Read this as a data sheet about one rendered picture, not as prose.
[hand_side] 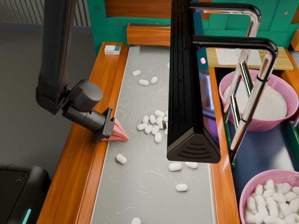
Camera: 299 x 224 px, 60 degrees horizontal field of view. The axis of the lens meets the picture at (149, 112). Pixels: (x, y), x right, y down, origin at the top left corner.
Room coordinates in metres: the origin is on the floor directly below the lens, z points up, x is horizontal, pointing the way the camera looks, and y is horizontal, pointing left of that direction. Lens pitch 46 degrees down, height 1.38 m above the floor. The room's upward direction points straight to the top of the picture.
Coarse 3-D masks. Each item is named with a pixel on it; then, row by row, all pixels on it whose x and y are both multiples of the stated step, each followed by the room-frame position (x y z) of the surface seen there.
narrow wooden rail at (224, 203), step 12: (216, 84) 0.72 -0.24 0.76; (216, 96) 0.66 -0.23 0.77; (216, 108) 0.60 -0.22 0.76; (216, 120) 0.55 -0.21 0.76; (228, 156) 0.41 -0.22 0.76; (216, 168) 0.37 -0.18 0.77; (228, 168) 0.37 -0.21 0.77; (216, 180) 0.34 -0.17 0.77; (228, 180) 0.34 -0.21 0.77; (216, 192) 0.30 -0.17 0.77; (228, 192) 0.30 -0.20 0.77; (216, 204) 0.27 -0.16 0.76; (228, 204) 0.27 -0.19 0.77; (216, 216) 0.24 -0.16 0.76; (228, 216) 0.24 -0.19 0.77
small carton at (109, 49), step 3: (108, 45) 0.95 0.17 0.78; (111, 45) 0.95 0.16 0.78; (105, 48) 0.93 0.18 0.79; (108, 48) 0.93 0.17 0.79; (111, 48) 0.93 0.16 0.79; (114, 48) 0.93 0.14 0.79; (117, 48) 0.93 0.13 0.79; (120, 48) 0.95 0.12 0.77; (105, 51) 0.92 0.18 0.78; (108, 51) 0.92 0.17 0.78; (111, 51) 0.92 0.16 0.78; (114, 51) 0.92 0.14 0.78; (117, 51) 0.91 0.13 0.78
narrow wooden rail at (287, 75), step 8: (288, 56) 0.90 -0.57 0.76; (272, 72) 0.89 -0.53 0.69; (280, 72) 0.83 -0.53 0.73; (288, 72) 0.79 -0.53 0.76; (296, 72) 0.79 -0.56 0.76; (288, 80) 0.75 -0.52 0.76; (296, 80) 0.74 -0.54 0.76; (280, 88) 0.78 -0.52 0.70; (296, 88) 0.70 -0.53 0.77; (296, 112) 0.62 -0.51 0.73
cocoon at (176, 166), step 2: (170, 164) 0.39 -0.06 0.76; (172, 164) 0.39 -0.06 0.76; (174, 164) 0.39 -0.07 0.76; (176, 164) 0.39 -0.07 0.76; (178, 164) 0.39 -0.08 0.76; (180, 164) 0.39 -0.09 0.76; (170, 166) 0.38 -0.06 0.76; (172, 166) 0.38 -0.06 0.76; (174, 166) 0.38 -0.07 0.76; (176, 166) 0.38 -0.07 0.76; (178, 166) 0.38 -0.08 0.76; (180, 166) 0.38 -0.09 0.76; (170, 168) 0.38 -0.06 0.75; (172, 168) 0.38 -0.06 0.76; (174, 168) 0.38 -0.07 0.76; (176, 168) 0.38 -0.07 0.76; (178, 168) 0.38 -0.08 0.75; (180, 168) 0.38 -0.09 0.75; (170, 170) 0.38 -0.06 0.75; (172, 170) 0.38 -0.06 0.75; (174, 170) 0.38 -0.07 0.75; (176, 170) 0.38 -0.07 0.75
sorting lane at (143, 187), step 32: (128, 64) 0.88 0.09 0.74; (160, 64) 0.88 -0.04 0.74; (128, 96) 0.68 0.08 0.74; (160, 96) 0.68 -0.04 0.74; (128, 128) 0.53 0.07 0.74; (128, 160) 0.41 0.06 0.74; (160, 160) 0.41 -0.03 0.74; (128, 192) 0.32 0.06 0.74; (160, 192) 0.32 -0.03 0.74; (192, 192) 0.32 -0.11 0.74
